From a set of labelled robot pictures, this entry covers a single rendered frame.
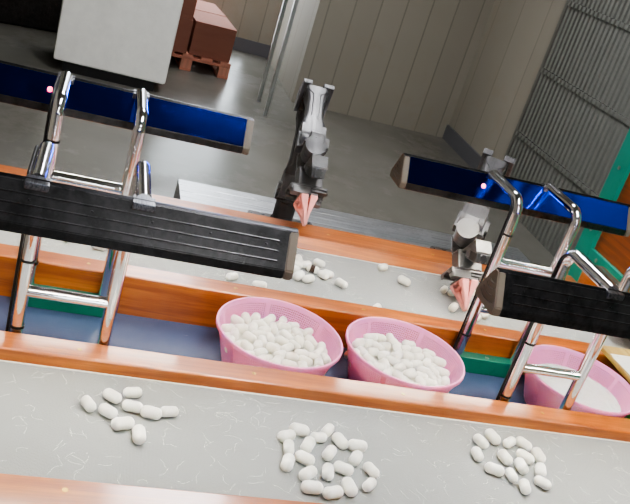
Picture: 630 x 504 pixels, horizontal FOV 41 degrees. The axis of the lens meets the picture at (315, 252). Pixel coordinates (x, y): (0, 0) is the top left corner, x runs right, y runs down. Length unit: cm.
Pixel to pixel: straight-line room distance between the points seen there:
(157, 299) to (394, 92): 533
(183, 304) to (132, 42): 419
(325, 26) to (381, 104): 80
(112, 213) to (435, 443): 75
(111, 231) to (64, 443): 34
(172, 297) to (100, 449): 54
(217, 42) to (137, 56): 112
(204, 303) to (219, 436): 46
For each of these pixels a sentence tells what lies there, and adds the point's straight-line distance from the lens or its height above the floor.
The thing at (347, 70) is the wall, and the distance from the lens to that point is 683.
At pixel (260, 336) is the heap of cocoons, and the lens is 174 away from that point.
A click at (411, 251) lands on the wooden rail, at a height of 76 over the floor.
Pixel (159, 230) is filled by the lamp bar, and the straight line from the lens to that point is 125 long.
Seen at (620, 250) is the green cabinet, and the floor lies 92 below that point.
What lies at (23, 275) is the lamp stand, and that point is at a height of 87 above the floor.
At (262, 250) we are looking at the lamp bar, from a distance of 128.
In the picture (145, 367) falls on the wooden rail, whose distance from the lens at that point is 151.
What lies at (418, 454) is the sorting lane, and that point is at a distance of 157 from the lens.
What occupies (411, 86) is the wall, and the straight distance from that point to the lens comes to 700.
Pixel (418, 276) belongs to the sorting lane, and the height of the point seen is 74.
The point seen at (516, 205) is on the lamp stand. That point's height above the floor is 110.
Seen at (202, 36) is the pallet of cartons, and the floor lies 28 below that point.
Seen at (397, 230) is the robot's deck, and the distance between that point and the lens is 275.
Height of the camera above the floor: 159
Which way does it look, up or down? 23 degrees down
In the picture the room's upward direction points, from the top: 18 degrees clockwise
